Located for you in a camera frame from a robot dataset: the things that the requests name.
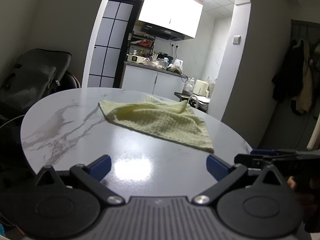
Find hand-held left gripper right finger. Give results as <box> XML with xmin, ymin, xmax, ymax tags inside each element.
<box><xmin>192</xmin><ymin>154</ymin><xmax>288</xmax><ymax>207</ymax></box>

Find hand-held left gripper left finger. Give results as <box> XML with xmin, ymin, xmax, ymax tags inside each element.
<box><xmin>34</xmin><ymin>154</ymin><xmax>126</xmax><ymax>207</ymax></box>

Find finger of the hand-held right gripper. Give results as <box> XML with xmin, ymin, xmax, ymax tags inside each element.
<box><xmin>234</xmin><ymin>154</ymin><xmax>275</xmax><ymax>172</ymax></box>
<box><xmin>250</xmin><ymin>149</ymin><xmax>300</xmax><ymax>157</ymax></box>

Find pale yellow waffle towel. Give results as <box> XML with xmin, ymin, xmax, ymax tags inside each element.
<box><xmin>98</xmin><ymin>94</ymin><xmax>215</xmax><ymax>154</ymax></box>

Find beige hanging coat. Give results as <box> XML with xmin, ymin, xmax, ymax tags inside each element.
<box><xmin>290</xmin><ymin>40</ymin><xmax>320</xmax><ymax>116</ymax></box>

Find low black top side table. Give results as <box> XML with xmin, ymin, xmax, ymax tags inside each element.
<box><xmin>174</xmin><ymin>92</ymin><xmax>211</xmax><ymax>113</ymax></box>

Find white paper bag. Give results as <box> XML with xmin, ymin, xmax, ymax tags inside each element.
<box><xmin>208</xmin><ymin>79</ymin><xmax>217</xmax><ymax>98</ymax></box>

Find black hanging coat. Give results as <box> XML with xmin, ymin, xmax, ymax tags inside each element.
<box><xmin>272</xmin><ymin>39</ymin><xmax>311</xmax><ymax>103</ymax></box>

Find clear plastic bottle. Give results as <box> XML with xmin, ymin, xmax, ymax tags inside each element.
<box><xmin>184</xmin><ymin>77</ymin><xmax>196</xmax><ymax>93</ymax></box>

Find black chair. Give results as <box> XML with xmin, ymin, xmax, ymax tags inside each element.
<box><xmin>56</xmin><ymin>70</ymin><xmax>82</xmax><ymax>93</ymax></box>

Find white base cabinet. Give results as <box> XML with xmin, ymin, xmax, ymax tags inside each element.
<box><xmin>122</xmin><ymin>61</ymin><xmax>188</xmax><ymax>96</ymax></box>

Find plastic bag of food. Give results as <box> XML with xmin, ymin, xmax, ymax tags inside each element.
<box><xmin>167</xmin><ymin>64</ymin><xmax>183</xmax><ymax>74</ymax></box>

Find small white countertop appliance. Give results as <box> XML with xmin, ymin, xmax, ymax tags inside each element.
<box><xmin>127</xmin><ymin>54</ymin><xmax>146</xmax><ymax>63</ymax></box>

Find grey backpack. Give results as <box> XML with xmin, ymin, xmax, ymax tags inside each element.
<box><xmin>0</xmin><ymin>49</ymin><xmax>72</xmax><ymax>111</ymax></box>

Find black kitchen rack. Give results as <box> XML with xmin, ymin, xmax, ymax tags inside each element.
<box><xmin>129</xmin><ymin>32</ymin><xmax>156</xmax><ymax>57</ymax></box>

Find black framed glass sliding door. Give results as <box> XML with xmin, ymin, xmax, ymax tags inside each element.
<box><xmin>88</xmin><ymin>0</ymin><xmax>143</xmax><ymax>88</ymax></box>

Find black range hood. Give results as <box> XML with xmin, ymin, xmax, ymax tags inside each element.
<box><xmin>140</xmin><ymin>23</ymin><xmax>185</xmax><ymax>41</ymax></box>

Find white metal cart frame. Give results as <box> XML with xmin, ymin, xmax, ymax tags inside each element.
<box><xmin>188</xmin><ymin>94</ymin><xmax>199</xmax><ymax>109</ymax></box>

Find white cable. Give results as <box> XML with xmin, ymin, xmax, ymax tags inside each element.
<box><xmin>0</xmin><ymin>115</ymin><xmax>25</xmax><ymax>131</ymax></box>

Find white wall cabinet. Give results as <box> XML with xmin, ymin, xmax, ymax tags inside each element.
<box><xmin>138</xmin><ymin>0</ymin><xmax>203</xmax><ymax>38</ymax></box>

